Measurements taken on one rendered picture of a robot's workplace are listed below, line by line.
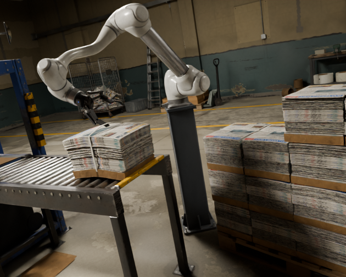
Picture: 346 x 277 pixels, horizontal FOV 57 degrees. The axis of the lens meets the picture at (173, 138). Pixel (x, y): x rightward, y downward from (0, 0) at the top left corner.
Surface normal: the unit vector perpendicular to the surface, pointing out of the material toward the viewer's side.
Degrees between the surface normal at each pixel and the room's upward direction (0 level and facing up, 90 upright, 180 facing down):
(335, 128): 90
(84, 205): 90
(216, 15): 90
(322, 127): 90
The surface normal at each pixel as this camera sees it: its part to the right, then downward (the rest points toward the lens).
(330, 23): -0.46, 0.29
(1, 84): 0.87, -0.03
